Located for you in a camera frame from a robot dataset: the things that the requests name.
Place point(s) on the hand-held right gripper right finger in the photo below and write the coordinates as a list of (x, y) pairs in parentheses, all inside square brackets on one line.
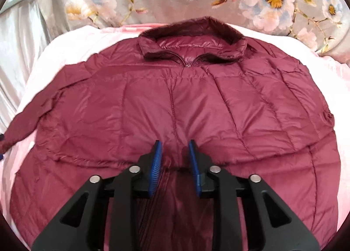
[(193, 166)]

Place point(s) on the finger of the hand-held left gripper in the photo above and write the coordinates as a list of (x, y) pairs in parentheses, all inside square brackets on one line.
[(1, 138)]

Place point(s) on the pink printed blanket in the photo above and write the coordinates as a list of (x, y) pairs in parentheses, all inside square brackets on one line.
[(43, 62)]

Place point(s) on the maroon quilted down jacket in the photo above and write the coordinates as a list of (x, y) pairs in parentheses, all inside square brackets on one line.
[(169, 108)]

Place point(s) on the grey satin sheet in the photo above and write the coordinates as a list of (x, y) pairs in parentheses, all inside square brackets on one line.
[(19, 48)]

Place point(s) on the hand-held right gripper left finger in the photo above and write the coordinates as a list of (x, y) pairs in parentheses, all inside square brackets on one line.
[(155, 166)]

